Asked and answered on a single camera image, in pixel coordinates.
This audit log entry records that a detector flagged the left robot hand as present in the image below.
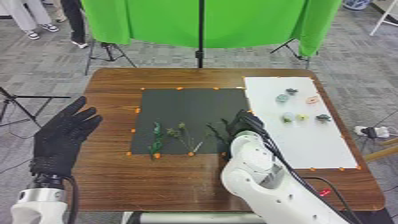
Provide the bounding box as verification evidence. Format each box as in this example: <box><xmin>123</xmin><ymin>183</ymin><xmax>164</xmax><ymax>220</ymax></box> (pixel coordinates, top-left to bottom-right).
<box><xmin>29</xmin><ymin>96</ymin><xmax>106</xmax><ymax>178</ymax></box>

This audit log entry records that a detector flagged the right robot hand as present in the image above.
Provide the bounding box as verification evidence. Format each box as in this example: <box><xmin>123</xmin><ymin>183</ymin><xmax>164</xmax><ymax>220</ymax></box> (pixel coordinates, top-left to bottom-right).
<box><xmin>228</xmin><ymin>109</ymin><xmax>267</xmax><ymax>138</ymax></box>

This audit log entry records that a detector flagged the pale blue flower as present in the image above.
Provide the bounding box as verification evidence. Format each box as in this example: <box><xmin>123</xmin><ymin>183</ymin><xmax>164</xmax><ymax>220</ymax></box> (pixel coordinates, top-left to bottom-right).
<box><xmin>282</xmin><ymin>112</ymin><xmax>298</xmax><ymax>124</ymax></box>

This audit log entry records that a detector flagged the pale green flower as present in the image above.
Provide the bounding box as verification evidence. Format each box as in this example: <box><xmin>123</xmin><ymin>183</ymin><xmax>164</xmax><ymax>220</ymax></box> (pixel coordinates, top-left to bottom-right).
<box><xmin>274</xmin><ymin>93</ymin><xmax>292</xmax><ymax>104</ymax></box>

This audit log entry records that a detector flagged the dark mat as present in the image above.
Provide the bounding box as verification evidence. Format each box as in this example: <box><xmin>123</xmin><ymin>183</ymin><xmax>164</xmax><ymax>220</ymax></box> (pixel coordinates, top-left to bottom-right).
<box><xmin>129</xmin><ymin>87</ymin><xmax>255</xmax><ymax>156</ymax></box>

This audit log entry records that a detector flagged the olive green flower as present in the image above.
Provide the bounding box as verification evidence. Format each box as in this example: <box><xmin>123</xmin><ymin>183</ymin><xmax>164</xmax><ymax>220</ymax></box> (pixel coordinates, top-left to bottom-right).
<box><xmin>166</xmin><ymin>122</ymin><xmax>207</xmax><ymax>155</ymax></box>

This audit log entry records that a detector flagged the white sheet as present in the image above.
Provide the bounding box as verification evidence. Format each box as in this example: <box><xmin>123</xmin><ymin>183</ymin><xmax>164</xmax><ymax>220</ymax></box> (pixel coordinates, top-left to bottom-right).
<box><xmin>242</xmin><ymin>76</ymin><xmax>363</xmax><ymax>171</ymax></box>

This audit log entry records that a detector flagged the dark green flower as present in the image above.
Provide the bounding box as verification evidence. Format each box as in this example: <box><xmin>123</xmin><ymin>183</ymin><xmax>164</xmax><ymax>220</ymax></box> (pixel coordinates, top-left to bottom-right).
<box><xmin>315</xmin><ymin>113</ymin><xmax>335</xmax><ymax>124</ymax></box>

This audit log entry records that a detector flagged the black tripod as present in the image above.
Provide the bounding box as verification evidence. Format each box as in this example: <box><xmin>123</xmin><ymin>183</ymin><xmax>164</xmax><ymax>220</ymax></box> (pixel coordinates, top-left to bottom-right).
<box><xmin>84</xmin><ymin>40</ymin><xmax>139</xmax><ymax>77</ymax></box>
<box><xmin>269</xmin><ymin>37</ymin><xmax>315</xmax><ymax>70</ymax></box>
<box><xmin>0</xmin><ymin>86</ymin><xmax>74</xmax><ymax>130</ymax></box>

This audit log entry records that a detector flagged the white power strip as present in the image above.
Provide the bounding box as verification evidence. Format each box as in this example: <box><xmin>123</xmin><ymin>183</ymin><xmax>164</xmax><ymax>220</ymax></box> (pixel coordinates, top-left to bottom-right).
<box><xmin>354</xmin><ymin>125</ymin><xmax>393</xmax><ymax>140</ymax></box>

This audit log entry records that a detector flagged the black stand pole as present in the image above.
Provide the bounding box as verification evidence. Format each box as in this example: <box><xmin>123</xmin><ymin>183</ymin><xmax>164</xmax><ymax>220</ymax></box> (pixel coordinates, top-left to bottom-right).
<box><xmin>194</xmin><ymin>0</ymin><xmax>209</xmax><ymax>70</ymax></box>

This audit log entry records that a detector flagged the person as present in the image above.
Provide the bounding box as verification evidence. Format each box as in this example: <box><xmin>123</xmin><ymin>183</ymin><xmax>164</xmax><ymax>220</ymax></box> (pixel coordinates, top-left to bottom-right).
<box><xmin>59</xmin><ymin>0</ymin><xmax>93</xmax><ymax>50</ymax></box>
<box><xmin>0</xmin><ymin>0</ymin><xmax>63</xmax><ymax>41</ymax></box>

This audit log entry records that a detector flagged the white stand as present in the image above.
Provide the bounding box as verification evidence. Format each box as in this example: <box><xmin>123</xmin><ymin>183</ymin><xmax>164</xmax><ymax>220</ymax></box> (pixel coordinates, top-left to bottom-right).
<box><xmin>369</xmin><ymin>0</ymin><xmax>398</xmax><ymax>37</ymax></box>

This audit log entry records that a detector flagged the blue and white vase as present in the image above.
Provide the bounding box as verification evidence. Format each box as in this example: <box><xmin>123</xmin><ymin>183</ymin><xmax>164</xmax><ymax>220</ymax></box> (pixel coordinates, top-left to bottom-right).
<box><xmin>342</xmin><ymin>0</ymin><xmax>374</xmax><ymax>12</ymax></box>

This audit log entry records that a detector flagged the black cable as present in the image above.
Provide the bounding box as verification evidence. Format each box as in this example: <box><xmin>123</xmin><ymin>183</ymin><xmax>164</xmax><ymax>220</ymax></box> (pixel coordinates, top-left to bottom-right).
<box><xmin>63</xmin><ymin>175</ymin><xmax>83</xmax><ymax>224</ymax></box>
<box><xmin>303</xmin><ymin>175</ymin><xmax>365</xmax><ymax>224</ymax></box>

